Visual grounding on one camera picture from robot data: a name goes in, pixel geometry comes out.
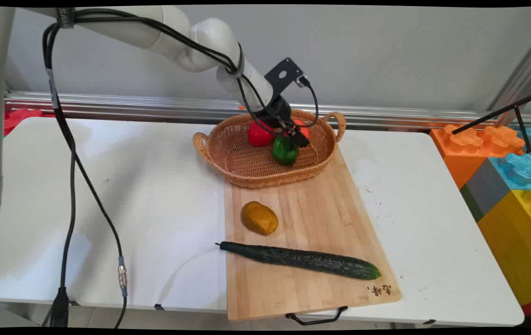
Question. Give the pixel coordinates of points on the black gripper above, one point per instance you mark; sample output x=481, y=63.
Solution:
x=274, y=111

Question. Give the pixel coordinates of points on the long dark green cucumber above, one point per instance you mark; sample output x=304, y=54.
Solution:
x=302, y=259

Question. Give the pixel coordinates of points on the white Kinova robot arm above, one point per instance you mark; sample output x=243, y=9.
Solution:
x=209, y=37

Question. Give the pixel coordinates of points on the orange-red tomato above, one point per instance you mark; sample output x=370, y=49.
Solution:
x=303, y=128

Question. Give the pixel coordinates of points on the green bell pepper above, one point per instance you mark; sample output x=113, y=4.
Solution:
x=285, y=151

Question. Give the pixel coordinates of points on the red bell pepper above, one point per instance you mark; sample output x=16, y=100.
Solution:
x=259, y=135

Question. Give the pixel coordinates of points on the woven wicker basket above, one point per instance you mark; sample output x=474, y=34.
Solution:
x=247, y=163

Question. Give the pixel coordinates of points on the wooden cutting board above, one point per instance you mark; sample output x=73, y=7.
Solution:
x=312, y=218

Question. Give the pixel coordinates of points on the brown-orange potato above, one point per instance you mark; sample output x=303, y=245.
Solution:
x=259, y=217

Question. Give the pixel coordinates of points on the orange giant building block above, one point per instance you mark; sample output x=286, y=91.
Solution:
x=465, y=153

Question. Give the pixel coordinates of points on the dark green building block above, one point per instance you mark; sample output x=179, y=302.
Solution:
x=471, y=204

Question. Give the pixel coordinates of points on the grey giant building block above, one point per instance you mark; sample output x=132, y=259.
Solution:
x=487, y=186

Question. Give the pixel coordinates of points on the black tripod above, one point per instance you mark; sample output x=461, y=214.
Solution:
x=519, y=111

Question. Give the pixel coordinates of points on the blue giant building block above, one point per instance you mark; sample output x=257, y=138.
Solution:
x=523, y=170

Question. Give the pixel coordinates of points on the yellow giant building block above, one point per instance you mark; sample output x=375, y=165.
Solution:
x=521, y=251

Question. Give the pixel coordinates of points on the red giant building block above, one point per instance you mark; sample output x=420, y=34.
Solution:
x=530, y=309

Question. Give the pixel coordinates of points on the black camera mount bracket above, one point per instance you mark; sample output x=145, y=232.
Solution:
x=283, y=74

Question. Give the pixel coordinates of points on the horizontal aluminium rail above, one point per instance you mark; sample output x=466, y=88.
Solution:
x=130, y=104

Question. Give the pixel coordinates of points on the diagonal aluminium post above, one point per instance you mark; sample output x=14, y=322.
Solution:
x=521, y=70

